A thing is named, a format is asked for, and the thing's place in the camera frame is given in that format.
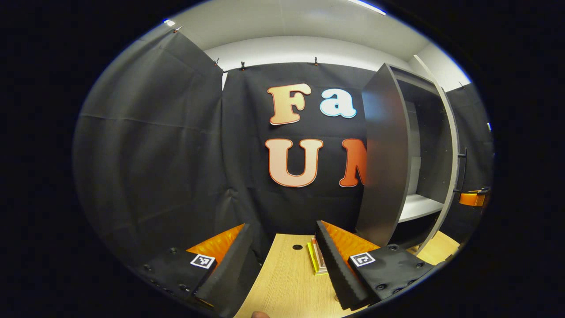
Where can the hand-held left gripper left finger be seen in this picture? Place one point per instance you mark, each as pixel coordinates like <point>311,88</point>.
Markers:
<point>223,276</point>

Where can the row of cloth clips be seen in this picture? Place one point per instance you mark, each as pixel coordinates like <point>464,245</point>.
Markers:
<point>242,66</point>

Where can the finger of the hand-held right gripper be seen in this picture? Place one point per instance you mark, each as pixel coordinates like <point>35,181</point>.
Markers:
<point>472,199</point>

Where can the brown cover book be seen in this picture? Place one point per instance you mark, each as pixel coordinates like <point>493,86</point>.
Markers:
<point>317,254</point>

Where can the dark gray cabinet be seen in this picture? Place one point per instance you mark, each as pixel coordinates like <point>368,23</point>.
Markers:
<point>382,154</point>

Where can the black backdrop cloth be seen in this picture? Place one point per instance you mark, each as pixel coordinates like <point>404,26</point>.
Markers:
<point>154,154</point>

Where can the white cabinet shelf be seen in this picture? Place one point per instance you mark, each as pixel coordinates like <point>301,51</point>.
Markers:
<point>419,207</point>

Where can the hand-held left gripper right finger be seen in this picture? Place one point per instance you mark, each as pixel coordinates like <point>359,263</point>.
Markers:
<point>337,276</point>

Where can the ceiling light strip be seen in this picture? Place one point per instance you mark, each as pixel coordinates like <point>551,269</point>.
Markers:
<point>169,22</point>

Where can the white cabinet door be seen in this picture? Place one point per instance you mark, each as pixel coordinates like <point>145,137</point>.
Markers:
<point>454,141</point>

